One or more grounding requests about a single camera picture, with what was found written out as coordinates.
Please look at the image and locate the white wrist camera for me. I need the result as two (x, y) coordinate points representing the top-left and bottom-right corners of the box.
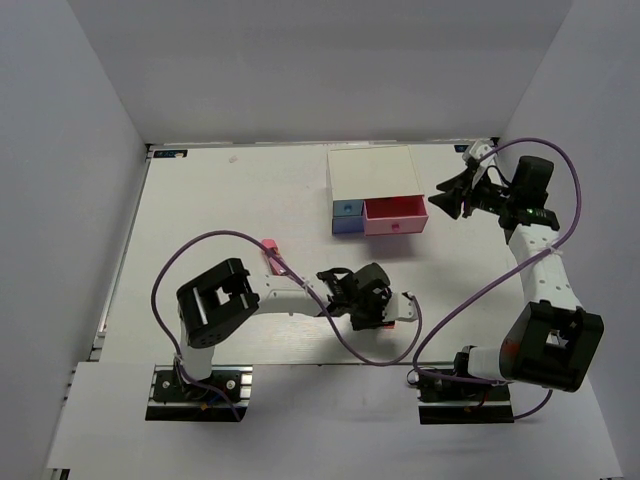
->
(384, 292), (417, 323)
(462, 140), (497, 188)

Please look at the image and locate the pink tube of erasers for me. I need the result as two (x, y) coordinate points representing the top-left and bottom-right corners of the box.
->
(261, 238), (287, 276)

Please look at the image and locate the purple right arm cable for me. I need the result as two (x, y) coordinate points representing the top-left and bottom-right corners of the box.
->
(410, 137), (584, 420)

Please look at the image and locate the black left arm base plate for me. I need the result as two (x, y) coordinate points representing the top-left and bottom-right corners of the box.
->
(145, 366), (253, 423)

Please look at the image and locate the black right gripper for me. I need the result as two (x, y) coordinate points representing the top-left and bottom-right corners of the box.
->
(429, 167), (518, 219)

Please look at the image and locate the light blue small drawer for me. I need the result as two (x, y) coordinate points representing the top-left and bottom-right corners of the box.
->
(332, 199), (363, 217)

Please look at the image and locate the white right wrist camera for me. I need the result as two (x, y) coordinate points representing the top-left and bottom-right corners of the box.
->
(462, 140), (497, 188)

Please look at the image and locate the pink small drawer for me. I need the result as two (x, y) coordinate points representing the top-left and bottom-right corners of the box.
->
(363, 195), (429, 236)

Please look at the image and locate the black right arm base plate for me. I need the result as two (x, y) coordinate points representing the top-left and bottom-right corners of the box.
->
(406, 369), (514, 426)

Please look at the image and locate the blue wide bottom drawer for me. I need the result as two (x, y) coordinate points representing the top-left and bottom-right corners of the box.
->
(331, 216), (364, 235)

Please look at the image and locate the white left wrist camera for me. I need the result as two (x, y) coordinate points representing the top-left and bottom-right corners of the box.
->
(384, 292), (417, 323)

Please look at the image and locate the white mini drawer cabinet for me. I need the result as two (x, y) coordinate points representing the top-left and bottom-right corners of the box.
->
(326, 145), (425, 226)

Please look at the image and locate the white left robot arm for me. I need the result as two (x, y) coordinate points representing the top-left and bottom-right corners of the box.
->
(176, 258), (399, 399)

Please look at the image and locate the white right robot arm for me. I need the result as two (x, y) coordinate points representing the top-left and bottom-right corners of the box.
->
(429, 156), (604, 399)

